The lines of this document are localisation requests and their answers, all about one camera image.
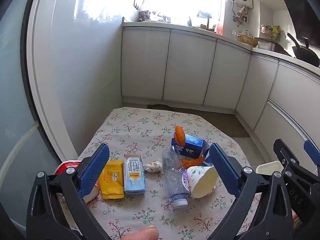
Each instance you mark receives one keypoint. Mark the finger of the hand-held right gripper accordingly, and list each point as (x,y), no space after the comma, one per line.
(312,152)
(281,152)

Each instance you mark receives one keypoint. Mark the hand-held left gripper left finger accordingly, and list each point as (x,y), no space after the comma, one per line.
(93,170)

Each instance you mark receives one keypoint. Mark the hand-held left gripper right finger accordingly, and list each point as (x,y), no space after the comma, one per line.
(222,170)

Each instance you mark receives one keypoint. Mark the white bin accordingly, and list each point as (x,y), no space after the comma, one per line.
(268,167)

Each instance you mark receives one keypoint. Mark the yellow snack packet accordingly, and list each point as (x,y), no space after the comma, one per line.
(111,180)

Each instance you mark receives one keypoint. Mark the white paper cup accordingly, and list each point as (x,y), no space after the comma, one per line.
(203,182)

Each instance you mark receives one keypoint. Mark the orange peel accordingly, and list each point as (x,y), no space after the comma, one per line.
(192,162)
(179,135)

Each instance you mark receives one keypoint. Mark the dark blue box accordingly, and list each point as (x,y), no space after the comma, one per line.
(191,150)

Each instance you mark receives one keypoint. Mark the light blue milk carton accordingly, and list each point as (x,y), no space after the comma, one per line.
(134,177)

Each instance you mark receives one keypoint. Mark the clear plastic bottle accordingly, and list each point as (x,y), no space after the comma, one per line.
(175,180)

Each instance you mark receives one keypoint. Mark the white wrapper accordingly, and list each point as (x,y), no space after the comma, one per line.
(152,167)

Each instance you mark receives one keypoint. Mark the person's left hand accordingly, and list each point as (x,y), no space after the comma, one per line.
(141,233)

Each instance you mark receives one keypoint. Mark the red and white package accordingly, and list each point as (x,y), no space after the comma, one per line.
(67,165)

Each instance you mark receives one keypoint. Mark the white cabinet door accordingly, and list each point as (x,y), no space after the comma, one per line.
(255,92)
(145,65)
(187,70)
(225,77)

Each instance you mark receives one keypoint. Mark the black wok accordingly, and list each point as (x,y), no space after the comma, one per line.
(305,55)

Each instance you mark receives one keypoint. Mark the steel pot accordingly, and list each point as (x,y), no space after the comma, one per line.
(271,46)

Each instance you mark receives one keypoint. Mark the wicker basket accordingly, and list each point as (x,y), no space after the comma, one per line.
(246,39)

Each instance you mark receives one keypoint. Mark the green and yellow food packets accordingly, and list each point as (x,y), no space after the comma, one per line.
(271,30)

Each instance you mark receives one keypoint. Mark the glass jar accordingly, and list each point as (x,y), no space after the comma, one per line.
(234,35)

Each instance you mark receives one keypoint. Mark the red bag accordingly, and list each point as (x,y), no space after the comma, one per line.
(219,27)

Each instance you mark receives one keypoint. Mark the black range hood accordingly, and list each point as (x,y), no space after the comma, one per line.
(305,10)

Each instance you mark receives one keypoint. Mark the water heater pipes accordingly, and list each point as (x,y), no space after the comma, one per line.
(238,15)

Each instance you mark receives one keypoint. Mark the black hook rack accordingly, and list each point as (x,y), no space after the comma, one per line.
(136,5)

